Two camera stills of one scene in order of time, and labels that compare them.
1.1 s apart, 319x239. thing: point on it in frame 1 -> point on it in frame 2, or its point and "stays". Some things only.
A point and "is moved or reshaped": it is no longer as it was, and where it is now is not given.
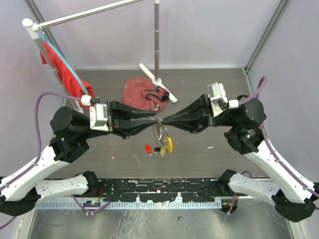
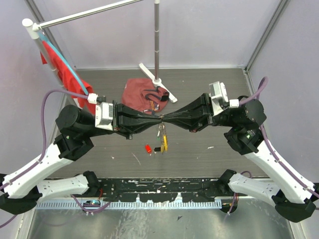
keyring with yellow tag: [160, 128] is moved or reshaped
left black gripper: [120, 119] stays
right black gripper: [196, 116] stays
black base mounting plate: [159, 190] stays
